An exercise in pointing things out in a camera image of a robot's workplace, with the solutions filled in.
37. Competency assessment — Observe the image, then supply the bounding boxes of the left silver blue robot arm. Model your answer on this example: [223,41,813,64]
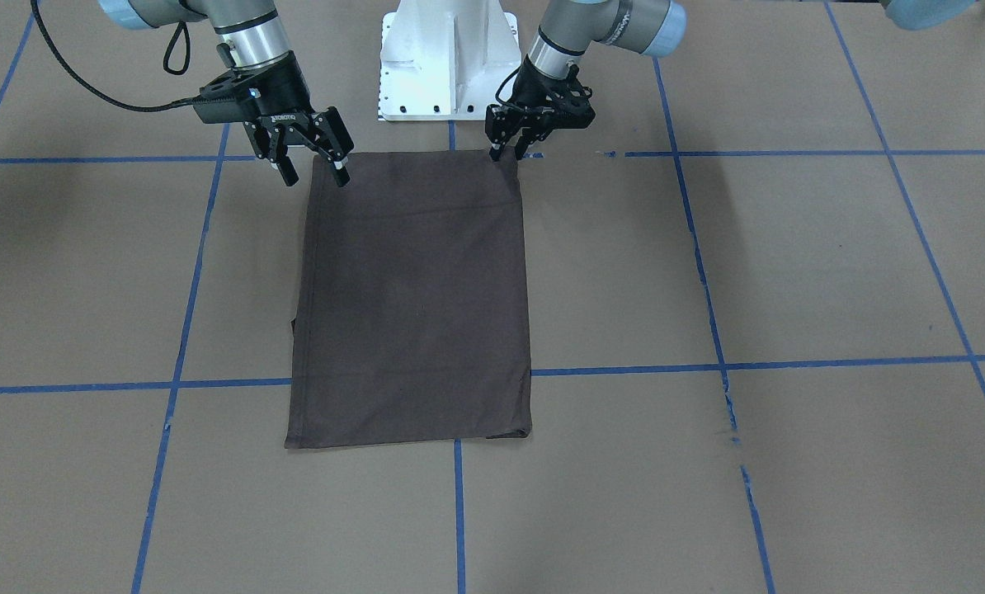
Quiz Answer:
[484,1,687,161]

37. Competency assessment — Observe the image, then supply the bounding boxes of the white pedestal column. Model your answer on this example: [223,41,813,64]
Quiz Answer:
[377,1,523,123]

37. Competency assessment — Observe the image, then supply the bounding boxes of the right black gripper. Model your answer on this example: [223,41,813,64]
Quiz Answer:
[241,50,355,187]

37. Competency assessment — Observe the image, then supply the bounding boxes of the brown t-shirt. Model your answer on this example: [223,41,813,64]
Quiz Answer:
[285,150,533,449]

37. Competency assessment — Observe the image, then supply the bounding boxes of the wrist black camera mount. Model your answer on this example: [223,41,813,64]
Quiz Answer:
[550,78,596,130]
[191,70,258,124]

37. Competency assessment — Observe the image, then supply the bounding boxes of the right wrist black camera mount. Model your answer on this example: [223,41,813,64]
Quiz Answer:
[191,70,258,124]

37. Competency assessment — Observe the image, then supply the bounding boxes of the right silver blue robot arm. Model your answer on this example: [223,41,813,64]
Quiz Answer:
[100,1,354,187]

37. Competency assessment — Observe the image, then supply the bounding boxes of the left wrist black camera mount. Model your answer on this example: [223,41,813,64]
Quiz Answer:
[550,78,596,130]

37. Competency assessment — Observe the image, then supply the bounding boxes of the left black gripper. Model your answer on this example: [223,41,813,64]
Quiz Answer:
[486,56,579,162]

